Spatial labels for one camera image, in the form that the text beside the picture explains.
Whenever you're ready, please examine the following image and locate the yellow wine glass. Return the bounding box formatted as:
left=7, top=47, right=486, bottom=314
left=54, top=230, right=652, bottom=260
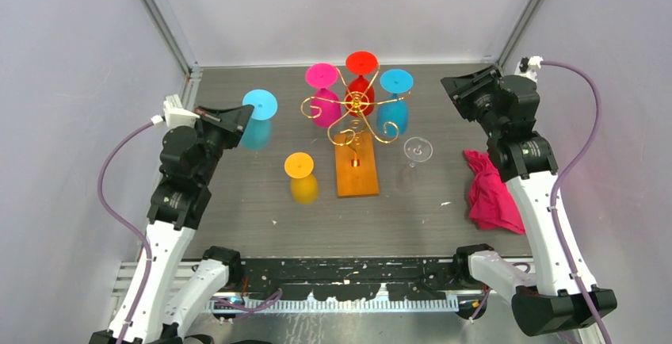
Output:
left=284, top=152, right=319, bottom=204

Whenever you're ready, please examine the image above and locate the gold wire wine glass rack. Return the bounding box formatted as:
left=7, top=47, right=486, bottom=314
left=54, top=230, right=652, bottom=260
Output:
left=300, top=65, right=399, bottom=198

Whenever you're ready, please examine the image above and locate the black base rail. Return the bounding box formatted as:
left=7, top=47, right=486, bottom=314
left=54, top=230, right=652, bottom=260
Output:
left=221, top=257, right=486, bottom=301

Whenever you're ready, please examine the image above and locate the clear wine glass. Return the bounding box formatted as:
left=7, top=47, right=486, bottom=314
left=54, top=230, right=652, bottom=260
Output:
left=397, top=136, right=433, bottom=193

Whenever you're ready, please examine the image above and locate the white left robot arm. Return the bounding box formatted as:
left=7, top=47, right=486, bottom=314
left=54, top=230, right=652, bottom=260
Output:
left=90, top=105, right=254, bottom=343

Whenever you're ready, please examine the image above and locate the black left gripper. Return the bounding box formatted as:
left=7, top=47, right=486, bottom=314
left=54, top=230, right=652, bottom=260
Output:
left=191, top=105, right=254, bottom=185

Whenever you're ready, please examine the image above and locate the pink wine glass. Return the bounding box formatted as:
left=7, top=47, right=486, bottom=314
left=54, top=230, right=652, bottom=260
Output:
left=305, top=63, right=342, bottom=128

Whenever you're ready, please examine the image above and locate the blue wine glass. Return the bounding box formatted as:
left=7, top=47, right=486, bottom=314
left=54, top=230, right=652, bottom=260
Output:
left=241, top=89, right=278, bottom=151
left=376, top=69, right=414, bottom=139

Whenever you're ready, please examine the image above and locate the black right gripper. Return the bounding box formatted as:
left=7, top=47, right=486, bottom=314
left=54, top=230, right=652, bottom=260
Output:
left=441, top=65, right=502, bottom=136

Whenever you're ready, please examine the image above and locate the red wine glass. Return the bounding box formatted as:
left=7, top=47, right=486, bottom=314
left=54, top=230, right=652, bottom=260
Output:
left=345, top=51, right=379, bottom=117

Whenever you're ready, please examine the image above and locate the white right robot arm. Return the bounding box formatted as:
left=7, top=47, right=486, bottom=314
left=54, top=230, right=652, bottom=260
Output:
left=441, top=56, right=617, bottom=337

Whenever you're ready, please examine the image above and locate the crumpled pink cloth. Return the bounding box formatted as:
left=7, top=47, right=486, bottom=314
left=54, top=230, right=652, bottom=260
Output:
left=464, top=150, right=525, bottom=235

